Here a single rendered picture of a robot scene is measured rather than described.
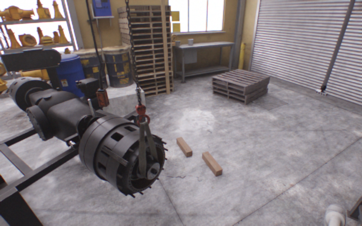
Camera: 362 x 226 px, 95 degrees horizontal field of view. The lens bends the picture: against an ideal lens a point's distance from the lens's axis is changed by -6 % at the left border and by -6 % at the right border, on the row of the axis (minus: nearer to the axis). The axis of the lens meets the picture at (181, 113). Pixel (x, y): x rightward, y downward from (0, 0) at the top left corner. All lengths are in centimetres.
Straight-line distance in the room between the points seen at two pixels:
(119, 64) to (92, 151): 304
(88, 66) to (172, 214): 331
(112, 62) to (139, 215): 320
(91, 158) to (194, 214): 127
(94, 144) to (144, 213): 108
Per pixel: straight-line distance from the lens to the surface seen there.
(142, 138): 121
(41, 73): 743
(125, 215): 230
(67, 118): 208
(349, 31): 579
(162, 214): 223
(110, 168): 141
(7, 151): 280
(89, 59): 426
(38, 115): 242
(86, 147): 160
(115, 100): 399
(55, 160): 226
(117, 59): 431
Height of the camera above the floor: 189
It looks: 28 degrees down
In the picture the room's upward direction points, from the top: 1 degrees counter-clockwise
